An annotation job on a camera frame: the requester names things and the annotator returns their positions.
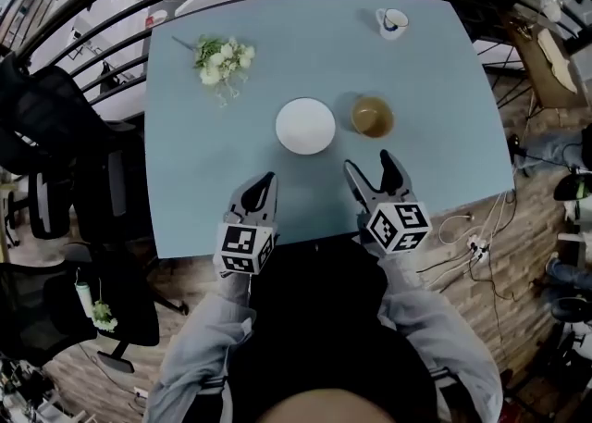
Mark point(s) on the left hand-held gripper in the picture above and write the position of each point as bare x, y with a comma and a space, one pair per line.
242, 245

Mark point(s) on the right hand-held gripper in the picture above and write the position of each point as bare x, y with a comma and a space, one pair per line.
398, 224

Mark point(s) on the amber glass bowl dish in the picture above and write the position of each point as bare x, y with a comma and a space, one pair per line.
373, 116

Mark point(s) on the white round plate dish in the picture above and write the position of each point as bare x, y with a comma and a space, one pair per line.
305, 125

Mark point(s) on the person's left forearm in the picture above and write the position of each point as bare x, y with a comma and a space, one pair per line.
199, 347

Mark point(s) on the person's right forearm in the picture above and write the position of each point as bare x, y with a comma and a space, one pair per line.
439, 338

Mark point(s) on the person's black clothed torso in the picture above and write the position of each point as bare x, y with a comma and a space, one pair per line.
319, 310

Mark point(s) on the white power strip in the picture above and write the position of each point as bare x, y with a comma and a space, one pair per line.
478, 249

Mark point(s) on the white flower bouquet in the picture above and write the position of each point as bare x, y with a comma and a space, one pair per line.
222, 60

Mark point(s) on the white mug with blue print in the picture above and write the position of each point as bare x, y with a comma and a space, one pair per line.
393, 23

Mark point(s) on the small white flower bunch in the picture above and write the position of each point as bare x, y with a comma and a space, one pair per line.
104, 314

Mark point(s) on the pale green bottle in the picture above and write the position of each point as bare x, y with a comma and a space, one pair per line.
84, 300

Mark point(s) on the red and white cup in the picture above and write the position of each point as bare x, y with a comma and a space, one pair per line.
157, 18

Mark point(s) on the wooden easel board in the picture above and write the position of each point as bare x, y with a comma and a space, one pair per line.
548, 60

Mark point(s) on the black mesh office chair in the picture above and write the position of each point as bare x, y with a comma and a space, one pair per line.
51, 310

